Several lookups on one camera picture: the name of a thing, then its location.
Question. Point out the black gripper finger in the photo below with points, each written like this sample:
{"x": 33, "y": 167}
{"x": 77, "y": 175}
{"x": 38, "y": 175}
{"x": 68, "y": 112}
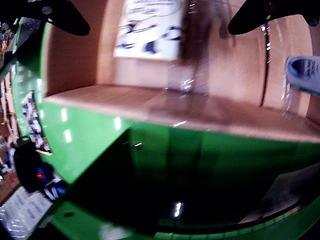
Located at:
{"x": 37, "y": 7}
{"x": 275, "y": 10}

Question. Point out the cow print hand cream box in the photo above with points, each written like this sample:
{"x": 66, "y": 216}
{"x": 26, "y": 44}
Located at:
{"x": 150, "y": 25}

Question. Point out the shallow cardboard tray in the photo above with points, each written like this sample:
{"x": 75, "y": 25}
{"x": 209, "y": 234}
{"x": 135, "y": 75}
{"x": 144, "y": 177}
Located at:
{"x": 200, "y": 112}

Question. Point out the blue red small item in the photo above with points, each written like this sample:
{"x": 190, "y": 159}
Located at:
{"x": 41, "y": 175}

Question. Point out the white bottle translucent cap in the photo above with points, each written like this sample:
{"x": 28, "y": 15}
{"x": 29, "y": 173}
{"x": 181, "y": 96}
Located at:
{"x": 305, "y": 72}

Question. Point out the black white patterned card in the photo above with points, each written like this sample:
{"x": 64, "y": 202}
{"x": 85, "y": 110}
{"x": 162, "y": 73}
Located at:
{"x": 35, "y": 125}

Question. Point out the black bulky device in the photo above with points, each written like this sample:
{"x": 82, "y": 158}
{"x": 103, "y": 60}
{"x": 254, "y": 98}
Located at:
{"x": 27, "y": 167}

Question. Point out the green metal shelf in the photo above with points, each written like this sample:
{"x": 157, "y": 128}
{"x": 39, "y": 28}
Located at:
{"x": 225, "y": 162}

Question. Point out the white blue printed carton stack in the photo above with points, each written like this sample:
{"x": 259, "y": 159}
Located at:
{"x": 25, "y": 212}

